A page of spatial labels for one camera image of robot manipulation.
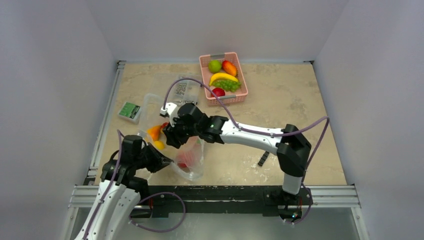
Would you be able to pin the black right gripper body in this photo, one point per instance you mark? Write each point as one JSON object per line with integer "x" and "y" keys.
{"x": 177, "y": 131}

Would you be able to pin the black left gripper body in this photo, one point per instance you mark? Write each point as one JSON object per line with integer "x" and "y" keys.
{"x": 150, "y": 159}

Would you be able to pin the clear plastic bag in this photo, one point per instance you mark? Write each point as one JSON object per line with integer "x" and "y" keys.
{"x": 188, "y": 160}

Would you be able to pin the red fake apple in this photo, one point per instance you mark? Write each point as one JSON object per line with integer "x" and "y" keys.
{"x": 219, "y": 92}

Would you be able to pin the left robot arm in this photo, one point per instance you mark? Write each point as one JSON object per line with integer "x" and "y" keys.
{"x": 119, "y": 190}

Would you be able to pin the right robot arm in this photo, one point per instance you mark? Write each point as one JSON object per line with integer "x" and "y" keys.
{"x": 288, "y": 144}

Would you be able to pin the yellow fake lemon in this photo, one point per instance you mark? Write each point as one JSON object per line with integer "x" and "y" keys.
{"x": 159, "y": 145}

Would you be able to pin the orange fake fruit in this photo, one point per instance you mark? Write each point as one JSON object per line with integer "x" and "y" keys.
{"x": 155, "y": 131}

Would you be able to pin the yellow fake banana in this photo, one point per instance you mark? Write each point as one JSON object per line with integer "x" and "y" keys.
{"x": 222, "y": 76}

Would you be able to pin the green fake grapes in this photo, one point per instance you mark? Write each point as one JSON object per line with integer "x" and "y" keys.
{"x": 227, "y": 85}

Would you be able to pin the green fake lime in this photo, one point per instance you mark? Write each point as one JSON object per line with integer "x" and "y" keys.
{"x": 214, "y": 66}

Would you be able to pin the red orange fake mango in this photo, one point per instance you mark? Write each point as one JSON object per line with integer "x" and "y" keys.
{"x": 229, "y": 68}

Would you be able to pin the green label small box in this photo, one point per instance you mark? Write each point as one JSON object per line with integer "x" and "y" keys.
{"x": 130, "y": 112}

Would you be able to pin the pink plastic basket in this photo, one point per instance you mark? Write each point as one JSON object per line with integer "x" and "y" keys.
{"x": 230, "y": 98}

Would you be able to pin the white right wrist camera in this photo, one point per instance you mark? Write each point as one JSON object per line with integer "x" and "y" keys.
{"x": 170, "y": 110}

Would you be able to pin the black T-handle tool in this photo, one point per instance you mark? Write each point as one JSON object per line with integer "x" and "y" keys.
{"x": 263, "y": 159}

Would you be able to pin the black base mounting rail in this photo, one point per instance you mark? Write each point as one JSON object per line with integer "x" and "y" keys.
{"x": 266, "y": 200}

